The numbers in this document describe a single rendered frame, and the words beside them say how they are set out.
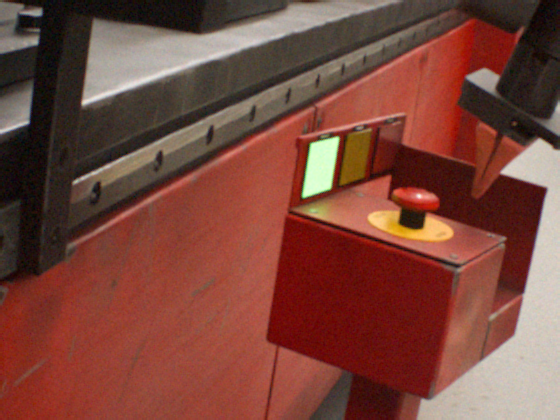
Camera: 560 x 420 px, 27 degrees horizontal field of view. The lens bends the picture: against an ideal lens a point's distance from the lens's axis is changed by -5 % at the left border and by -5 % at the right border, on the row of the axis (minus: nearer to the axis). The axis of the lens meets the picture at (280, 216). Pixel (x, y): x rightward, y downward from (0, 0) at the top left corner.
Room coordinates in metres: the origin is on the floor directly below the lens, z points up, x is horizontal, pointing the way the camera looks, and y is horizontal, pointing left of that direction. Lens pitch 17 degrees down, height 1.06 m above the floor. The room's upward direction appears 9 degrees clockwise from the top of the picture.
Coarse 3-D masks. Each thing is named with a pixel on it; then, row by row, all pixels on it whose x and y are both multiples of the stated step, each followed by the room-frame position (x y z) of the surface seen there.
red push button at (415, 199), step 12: (396, 192) 0.95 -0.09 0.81; (408, 192) 0.95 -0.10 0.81; (420, 192) 0.95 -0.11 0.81; (396, 204) 0.94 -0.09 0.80; (408, 204) 0.93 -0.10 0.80; (420, 204) 0.93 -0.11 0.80; (432, 204) 0.94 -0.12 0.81; (408, 216) 0.94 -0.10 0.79; (420, 216) 0.94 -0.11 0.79; (420, 228) 0.94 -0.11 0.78
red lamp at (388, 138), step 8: (384, 128) 1.07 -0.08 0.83; (392, 128) 1.09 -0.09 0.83; (384, 136) 1.08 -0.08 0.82; (392, 136) 1.09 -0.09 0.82; (384, 144) 1.08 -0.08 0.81; (392, 144) 1.09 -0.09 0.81; (376, 152) 1.07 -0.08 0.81; (384, 152) 1.08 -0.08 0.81; (392, 152) 1.10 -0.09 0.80; (376, 160) 1.07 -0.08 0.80; (384, 160) 1.08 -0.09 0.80; (392, 160) 1.10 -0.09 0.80; (376, 168) 1.07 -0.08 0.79; (384, 168) 1.09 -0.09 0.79
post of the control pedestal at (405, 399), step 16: (352, 384) 0.99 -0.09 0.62; (368, 384) 0.98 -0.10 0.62; (352, 400) 0.98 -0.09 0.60; (368, 400) 0.98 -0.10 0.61; (384, 400) 0.97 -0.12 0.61; (400, 400) 0.96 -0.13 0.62; (416, 400) 0.99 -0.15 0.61; (352, 416) 0.98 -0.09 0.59; (368, 416) 0.97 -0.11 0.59; (384, 416) 0.97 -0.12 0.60; (400, 416) 0.97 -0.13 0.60; (416, 416) 1.00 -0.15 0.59
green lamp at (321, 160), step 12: (312, 144) 0.96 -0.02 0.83; (324, 144) 0.98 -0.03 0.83; (336, 144) 0.99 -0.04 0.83; (312, 156) 0.96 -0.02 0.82; (324, 156) 0.98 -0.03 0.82; (312, 168) 0.96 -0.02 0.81; (324, 168) 0.98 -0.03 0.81; (312, 180) 0.97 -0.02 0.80; (324, 180) 0.98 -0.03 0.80; (312, 192) 0.97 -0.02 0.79
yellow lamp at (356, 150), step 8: (352, 136) 1.02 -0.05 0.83; (360, 136) 1.03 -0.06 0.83; (368, 136) 1.05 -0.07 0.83; (352, 144) 1.02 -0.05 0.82; (360, 144) 1.03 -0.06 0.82; (368, 144) 1.05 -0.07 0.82; (344, 152) 1.01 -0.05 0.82; (352, 152) 1.02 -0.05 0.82; (360, 152) 1.04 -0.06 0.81; (344, 160) 1.01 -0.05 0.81; (352, 160) 1.03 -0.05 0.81; (360, 160) 1.04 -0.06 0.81; (344, 168) 1.01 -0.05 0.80; (352, 168) 1.03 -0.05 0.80; (360, 168) 1.04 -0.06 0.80; (344, 176) 1.02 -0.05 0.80; (352, 176) 1.03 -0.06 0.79; (360, 176) 1.04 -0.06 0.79
